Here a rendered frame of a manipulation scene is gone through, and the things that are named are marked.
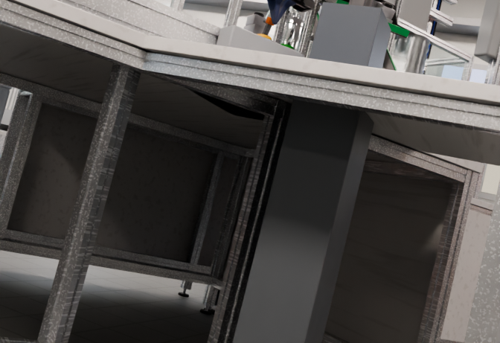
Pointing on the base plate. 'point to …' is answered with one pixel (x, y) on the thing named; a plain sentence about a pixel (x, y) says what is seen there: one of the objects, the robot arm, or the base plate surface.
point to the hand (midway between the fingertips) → (277, 12)
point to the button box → (251, 42)
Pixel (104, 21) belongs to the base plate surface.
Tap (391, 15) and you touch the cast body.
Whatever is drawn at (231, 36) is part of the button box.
